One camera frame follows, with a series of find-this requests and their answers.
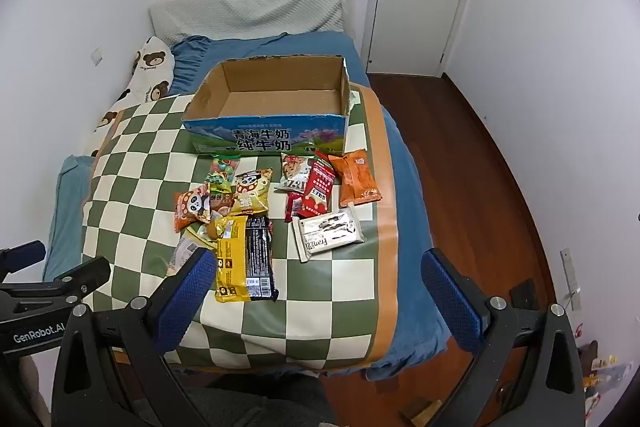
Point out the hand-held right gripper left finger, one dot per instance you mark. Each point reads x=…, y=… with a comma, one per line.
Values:
x=187, y=292

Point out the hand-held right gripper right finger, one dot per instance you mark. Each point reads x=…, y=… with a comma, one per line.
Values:
x=450, y=302

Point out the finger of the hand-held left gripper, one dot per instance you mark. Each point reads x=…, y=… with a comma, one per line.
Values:
x=22, y=257
x=80, y=279

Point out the clear beige bread packet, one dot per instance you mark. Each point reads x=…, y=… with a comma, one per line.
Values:
x=187, y=243

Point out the yellow and black snack packet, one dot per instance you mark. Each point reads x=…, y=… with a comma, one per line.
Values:
x=245, y=257

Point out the orange panda snack packet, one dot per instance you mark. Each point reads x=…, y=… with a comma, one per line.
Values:
x=192, y=207

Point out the brown pastry packet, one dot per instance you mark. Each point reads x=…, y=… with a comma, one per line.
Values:
x=220, y=203

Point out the yellow panda snack packet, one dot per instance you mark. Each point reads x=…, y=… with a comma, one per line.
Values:
x=252, y=189

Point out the green candy ball packet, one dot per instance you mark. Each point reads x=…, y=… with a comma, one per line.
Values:
x=222, y=172

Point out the white oat cookie packet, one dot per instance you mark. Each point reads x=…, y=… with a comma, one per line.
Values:
x=292, y=172

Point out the blue printed cardboard box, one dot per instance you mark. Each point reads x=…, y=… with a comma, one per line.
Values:
x=260, y=139

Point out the person's left forearm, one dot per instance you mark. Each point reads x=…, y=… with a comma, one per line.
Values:
x=35, y=392

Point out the wooden block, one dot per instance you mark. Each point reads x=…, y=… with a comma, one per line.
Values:
x=420, y=409

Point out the blue bed sheet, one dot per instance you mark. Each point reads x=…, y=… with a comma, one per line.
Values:
x=405, y=187

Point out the green checked blanket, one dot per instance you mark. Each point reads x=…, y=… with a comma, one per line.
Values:
x=325, y=297

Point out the small red snack bar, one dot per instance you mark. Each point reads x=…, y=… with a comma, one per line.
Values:
x=292, y=207

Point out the white and black wafer packet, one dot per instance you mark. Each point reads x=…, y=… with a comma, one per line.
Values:
x=325, y=232

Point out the colourful floor clutter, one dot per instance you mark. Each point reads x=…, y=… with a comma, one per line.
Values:
x=600, y=367

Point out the red snack packet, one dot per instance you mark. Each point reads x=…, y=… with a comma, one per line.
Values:
x=317, y=187

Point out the bear print pillow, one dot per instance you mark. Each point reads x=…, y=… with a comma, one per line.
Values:
x=150, y=72

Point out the grey textured pillow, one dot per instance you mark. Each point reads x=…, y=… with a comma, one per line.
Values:
x=250, y=14

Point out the grey wall plate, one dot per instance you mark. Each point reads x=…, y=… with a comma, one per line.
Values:
x=571, y=277

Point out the white wall socket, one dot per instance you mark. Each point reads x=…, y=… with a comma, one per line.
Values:
x=96, y=56

